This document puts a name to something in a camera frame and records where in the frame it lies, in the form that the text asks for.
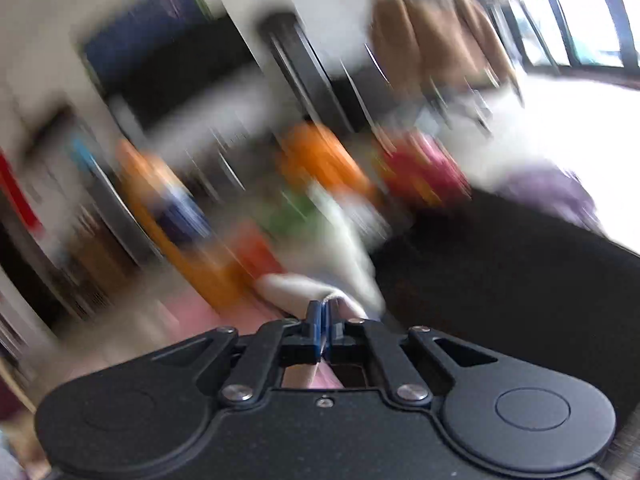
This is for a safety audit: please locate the purple cloth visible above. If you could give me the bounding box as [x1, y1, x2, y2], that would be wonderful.
[494, 160, 602, 233]

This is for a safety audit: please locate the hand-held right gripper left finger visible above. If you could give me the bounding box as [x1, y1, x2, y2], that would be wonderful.
[150, 301, 327, 407]

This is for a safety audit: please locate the window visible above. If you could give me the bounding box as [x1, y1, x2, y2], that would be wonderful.
[479, 0, 640, 72]

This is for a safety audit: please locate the red apple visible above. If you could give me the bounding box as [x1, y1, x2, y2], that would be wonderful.
[384, 134, 472, 212]

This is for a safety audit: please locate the light grey t-shirt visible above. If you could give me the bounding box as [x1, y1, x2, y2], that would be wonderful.
[252, 185, 388, 322]

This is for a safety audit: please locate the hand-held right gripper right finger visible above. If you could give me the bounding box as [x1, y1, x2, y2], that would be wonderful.
[325, 302, 501, 404]

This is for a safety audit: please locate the orange fruit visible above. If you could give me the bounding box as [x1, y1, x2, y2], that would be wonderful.
[276, 124, 377, 202]

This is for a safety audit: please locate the dark cloth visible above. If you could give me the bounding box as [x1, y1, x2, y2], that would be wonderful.
[372, 194, 640, 363]

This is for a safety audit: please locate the dark television screen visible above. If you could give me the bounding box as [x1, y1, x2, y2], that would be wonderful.
[79, 0, 262, 132]

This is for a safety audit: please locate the orange drink bottle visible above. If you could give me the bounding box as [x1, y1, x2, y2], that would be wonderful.
[116, 139, 252, 307]

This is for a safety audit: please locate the beige cloth bundle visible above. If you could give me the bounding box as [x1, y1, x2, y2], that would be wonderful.
[371, 0, 517, 93]

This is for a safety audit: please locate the pink printed blanket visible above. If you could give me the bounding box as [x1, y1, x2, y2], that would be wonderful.
[65, 280, 351, 392]

